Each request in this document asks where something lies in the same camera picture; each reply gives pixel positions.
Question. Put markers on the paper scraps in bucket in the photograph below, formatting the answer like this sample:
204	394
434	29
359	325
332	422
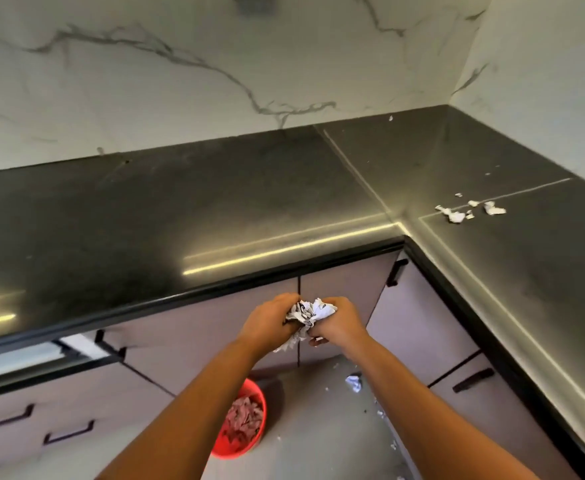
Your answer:
244	421

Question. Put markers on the person's right hand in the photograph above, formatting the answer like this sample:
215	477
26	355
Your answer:
345	327

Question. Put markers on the mauve corner cabinet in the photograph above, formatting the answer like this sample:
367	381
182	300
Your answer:
422	324

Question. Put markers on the grey wall socket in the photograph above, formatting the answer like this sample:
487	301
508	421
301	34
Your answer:
256	3

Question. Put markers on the person's right fingers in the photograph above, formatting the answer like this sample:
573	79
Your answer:
325	330

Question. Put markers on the person's left fingers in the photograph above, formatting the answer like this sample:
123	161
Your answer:
287	303

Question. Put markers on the crumpled paper piece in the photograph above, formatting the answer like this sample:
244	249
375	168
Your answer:
354	383

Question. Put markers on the scattered white paper scraps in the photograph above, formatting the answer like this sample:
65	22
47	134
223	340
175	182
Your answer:
455	215

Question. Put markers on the person's left hand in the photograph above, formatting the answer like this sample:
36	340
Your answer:
265	322

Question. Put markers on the person's right forearm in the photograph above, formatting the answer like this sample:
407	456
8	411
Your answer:
422	414

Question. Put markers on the red plastic bucket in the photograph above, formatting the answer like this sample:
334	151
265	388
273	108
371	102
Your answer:
255	394

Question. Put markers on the person's left forearm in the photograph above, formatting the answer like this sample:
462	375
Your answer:
192	409

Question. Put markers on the mauve cabinet with drawers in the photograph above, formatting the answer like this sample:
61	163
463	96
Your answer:
182	334

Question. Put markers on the printed paper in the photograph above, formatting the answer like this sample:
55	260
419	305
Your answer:
306	313

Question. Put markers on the open cabinet drawer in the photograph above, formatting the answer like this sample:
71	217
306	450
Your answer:
32	359

